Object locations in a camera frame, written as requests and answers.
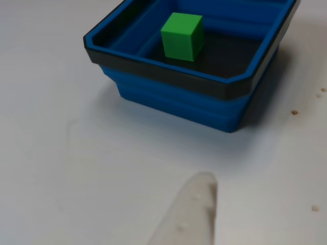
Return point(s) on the blue box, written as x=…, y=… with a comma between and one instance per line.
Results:
x=178, y=102

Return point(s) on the green cube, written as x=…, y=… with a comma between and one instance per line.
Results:
x=178, y=38

